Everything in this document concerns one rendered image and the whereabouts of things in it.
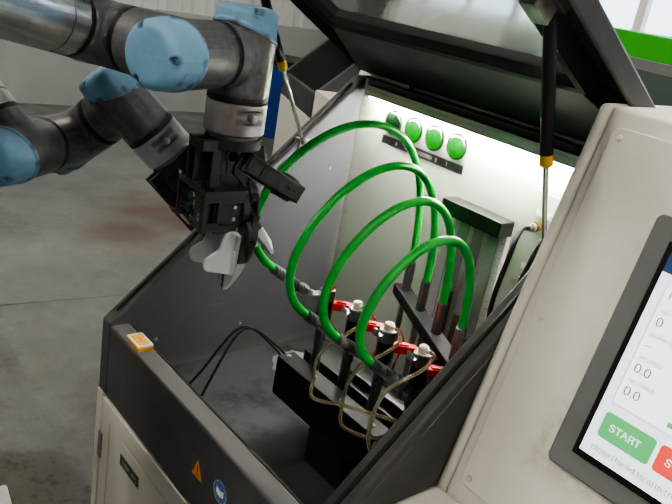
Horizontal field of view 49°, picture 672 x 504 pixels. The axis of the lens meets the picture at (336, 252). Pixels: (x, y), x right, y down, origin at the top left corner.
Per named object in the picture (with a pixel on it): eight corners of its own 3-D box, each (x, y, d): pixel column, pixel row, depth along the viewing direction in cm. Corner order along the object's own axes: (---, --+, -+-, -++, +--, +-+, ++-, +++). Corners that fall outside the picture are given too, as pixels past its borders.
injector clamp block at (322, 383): (266, 423, 141) (277, 353, 136) (308, 411, 147) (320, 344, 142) (383, 537, 118) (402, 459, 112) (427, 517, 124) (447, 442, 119)
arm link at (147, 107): (84, 75, 105) (127, 44, 102) (136, 135, 110) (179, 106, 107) (63, 98, 99) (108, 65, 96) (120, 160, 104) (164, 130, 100)
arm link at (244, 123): (247, 93, 95) (282, 109, 89) (242, 128, 96) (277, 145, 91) (195, 91, 90) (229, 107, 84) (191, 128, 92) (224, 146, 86)
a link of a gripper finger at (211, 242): (181, 283, 99) (187, 218, 96) (219, 277, 103) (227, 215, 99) (192, 292, 97) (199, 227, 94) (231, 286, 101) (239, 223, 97)
